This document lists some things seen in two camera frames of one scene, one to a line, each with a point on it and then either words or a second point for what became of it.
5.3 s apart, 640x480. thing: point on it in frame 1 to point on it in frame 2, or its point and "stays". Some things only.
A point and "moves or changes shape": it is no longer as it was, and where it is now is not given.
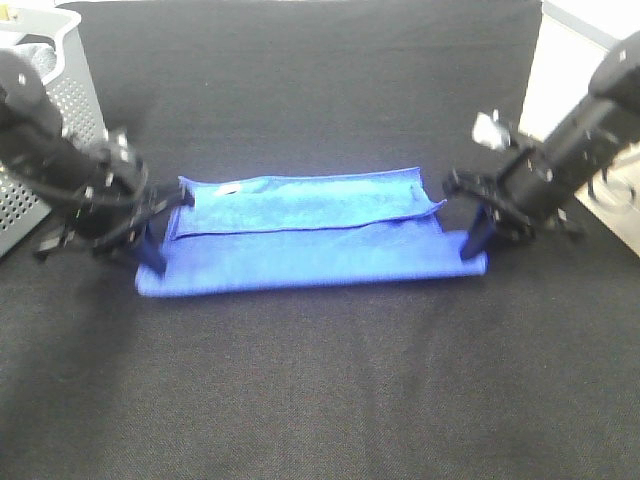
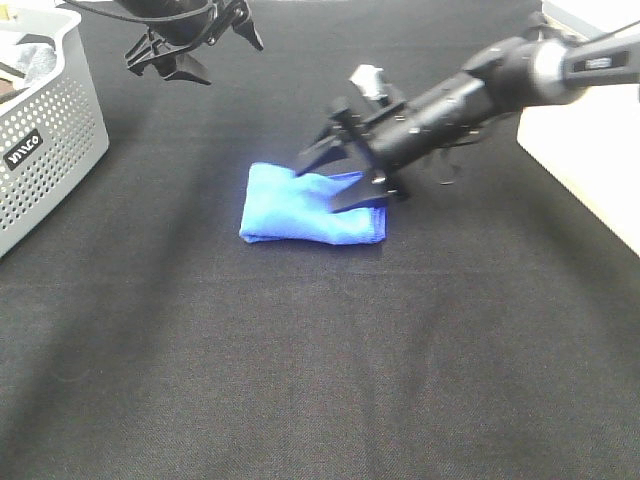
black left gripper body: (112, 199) to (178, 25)
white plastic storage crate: (572, 36) stays
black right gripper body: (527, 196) to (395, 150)
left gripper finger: (149, 250) to (167, 67)
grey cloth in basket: (44, 56) stays
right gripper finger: (481, 232) to (363, 191)
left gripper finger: (175, 197) to (243, 25)
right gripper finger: (466, 184) to (327, 143)
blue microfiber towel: (272, 229) moves or changes shape
